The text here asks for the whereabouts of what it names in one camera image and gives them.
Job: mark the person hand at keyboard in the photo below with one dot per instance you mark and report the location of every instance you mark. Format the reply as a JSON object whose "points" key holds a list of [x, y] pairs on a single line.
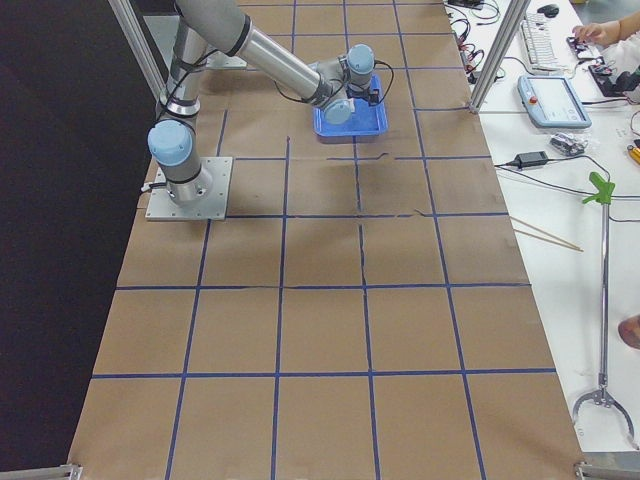
{"points": [[594, 33]]}

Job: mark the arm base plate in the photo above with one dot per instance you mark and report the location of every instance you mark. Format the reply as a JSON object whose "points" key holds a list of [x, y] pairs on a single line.
{"points": [[220, 61], [205, 197]]}

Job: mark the teach pendant tablet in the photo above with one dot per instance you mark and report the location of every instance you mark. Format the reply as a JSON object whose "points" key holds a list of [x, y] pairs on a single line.
{"points": [[551, 102]]}

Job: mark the brown paper table cover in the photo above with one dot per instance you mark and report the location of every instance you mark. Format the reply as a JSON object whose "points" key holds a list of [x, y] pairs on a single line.
{"points": [[362, 313]]}

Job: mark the wooden chopstick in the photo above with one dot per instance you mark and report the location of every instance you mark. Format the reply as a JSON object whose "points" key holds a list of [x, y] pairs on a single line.
{"points": [[527, 229]]}

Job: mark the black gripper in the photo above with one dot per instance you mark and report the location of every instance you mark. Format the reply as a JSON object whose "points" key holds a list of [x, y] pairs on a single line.
{"points": [[357, 93]]}

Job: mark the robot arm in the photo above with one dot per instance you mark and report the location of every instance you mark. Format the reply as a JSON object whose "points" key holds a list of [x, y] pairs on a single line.
{"points": [[211, 35]]}

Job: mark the blue plastic tray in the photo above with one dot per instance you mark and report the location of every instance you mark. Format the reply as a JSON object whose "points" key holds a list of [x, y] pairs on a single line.
{"points": [[367, 122]]}

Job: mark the white keyboard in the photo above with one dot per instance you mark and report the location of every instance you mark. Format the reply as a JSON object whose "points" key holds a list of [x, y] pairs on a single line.
{"points": [[536, 37]]}

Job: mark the green handled reacher grabber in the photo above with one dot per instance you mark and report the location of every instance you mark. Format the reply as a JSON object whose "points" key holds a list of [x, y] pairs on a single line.
{"points": [[600, 396]]}

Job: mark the aluminium frame post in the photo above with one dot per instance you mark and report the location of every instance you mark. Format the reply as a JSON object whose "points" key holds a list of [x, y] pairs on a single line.
{"points": [[504, 36]]}

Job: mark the black power adapter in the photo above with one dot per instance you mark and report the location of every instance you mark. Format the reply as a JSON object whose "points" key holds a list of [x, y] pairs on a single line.
{"points": [[531, 159]]}

